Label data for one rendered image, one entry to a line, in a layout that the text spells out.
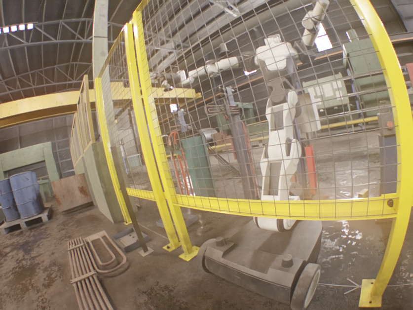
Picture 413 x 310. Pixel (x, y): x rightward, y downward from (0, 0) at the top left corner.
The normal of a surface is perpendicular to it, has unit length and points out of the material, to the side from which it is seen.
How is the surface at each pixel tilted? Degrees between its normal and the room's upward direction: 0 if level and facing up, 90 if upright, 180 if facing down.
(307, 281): 25
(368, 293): 0
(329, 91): 90
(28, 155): 90
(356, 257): 0
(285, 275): 45
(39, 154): 90
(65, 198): 90
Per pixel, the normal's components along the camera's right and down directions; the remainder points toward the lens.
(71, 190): 0.74, -0.12
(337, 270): -0.22, -0.97
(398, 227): -0.67, 0.21
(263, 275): -0.67, -0.53
